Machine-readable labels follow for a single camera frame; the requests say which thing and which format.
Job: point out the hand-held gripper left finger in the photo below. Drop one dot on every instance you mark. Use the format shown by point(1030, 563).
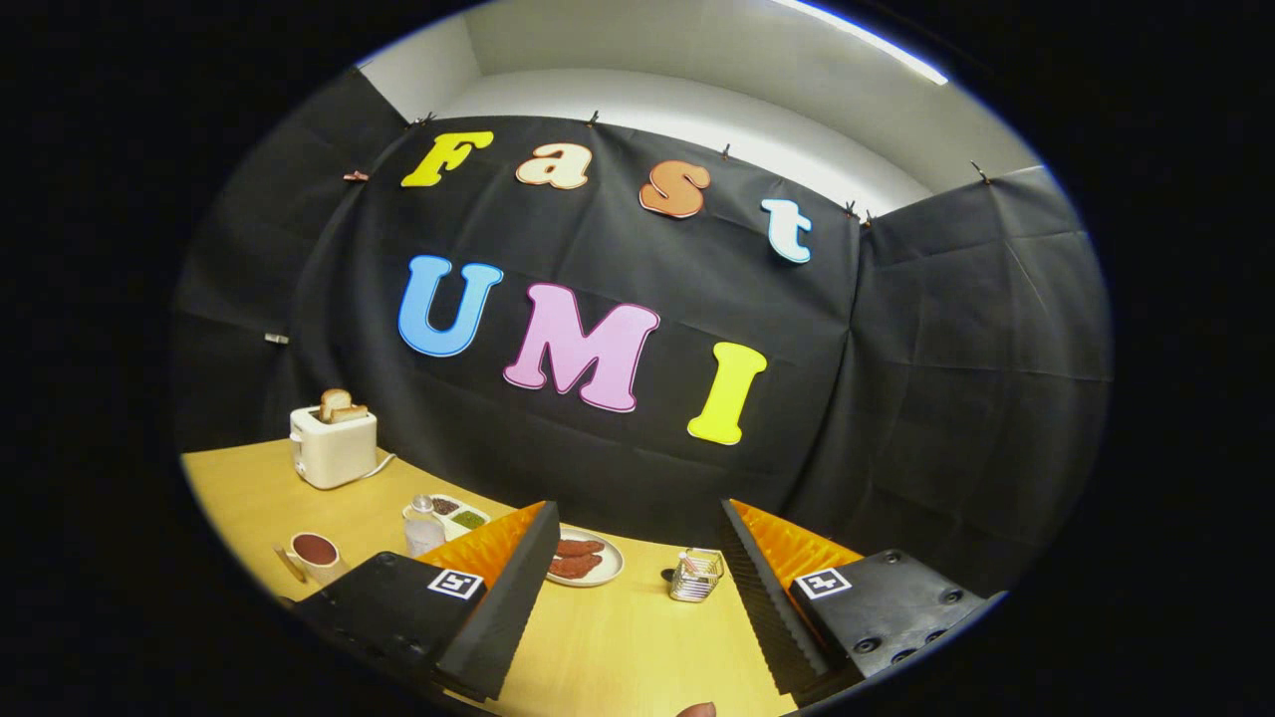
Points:
point(503, 607)

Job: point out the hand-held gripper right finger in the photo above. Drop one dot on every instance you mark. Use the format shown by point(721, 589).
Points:
point(767, 607)

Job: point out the clear juice bottle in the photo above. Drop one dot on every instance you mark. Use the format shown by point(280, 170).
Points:
point(423, 533)

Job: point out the brown meat piece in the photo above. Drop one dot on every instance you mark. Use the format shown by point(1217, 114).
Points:
point(580, 548)
point(576, 566)

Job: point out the white divided grain dish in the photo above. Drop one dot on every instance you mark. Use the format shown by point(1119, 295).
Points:
point(468, 520)

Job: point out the round white plate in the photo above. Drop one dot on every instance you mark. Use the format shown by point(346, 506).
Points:
point(612, 564)

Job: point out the wooden table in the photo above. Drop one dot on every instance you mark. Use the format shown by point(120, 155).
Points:
point(618, 647)

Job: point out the white toaster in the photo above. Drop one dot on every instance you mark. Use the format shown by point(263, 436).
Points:
point(334, 450)

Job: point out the black backdrop cloth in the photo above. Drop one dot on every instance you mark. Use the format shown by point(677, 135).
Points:
point(896, 398)

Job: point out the toast slice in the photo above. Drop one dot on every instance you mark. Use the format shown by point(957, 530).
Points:
point(351, 412)
point(333, 401)

